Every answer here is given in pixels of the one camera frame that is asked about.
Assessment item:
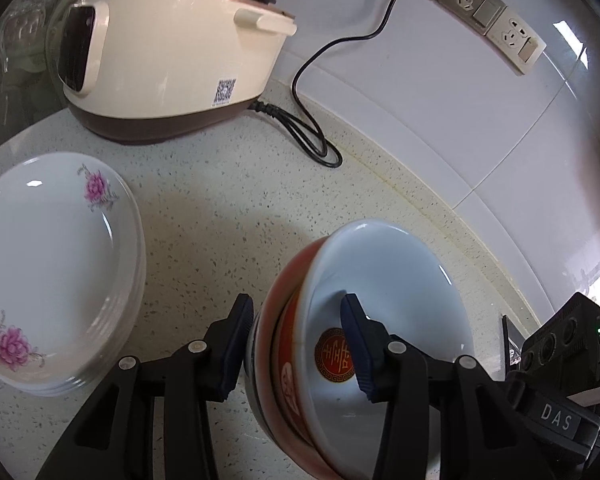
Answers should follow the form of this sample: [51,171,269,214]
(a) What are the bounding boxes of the cream rice cooker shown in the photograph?
[45,0,298,146]

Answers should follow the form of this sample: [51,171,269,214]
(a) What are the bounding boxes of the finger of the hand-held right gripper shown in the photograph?
[500,313,526,380]

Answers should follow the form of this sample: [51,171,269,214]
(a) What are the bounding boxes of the red and white bowl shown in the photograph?
[244,218,476,480]

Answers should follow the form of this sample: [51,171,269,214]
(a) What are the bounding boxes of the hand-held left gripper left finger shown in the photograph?
[35,293,255,480]

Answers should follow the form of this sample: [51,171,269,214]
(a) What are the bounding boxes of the clear glass container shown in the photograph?
[0,0,68,126]

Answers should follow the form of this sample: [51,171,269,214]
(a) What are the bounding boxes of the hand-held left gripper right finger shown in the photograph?
[341,294,556,480]

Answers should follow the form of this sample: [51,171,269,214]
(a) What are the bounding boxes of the large flower-print plate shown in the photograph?
[0,160,145,393]

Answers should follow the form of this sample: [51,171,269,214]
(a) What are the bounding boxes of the small flower-print plate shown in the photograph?
[0,152,142,391]

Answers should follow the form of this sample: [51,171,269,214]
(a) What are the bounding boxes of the black power cable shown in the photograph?
[250,0,426,168]

